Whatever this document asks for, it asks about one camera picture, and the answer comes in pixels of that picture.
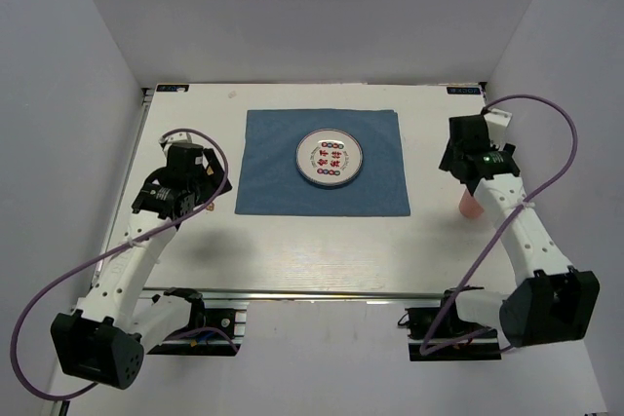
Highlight white patterned plate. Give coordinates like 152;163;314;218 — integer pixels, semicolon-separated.
295;129;364;188

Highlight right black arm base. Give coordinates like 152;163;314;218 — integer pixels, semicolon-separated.
397;307;501;362

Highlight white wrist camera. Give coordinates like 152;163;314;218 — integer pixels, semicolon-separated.
158;132;192;152
484;108;512;150

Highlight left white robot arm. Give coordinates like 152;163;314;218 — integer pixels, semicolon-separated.
51;140;231;390

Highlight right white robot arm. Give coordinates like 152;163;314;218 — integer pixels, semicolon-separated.
440;111;600;348

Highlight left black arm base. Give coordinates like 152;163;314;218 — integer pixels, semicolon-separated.
146;287;247;357

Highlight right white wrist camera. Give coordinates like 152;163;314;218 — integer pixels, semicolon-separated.
484;108;512;150

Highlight blue cloth napkin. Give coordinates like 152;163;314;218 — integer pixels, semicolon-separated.
235;109;410;217

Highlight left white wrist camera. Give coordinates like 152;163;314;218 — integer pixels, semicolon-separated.
158;132;192;152

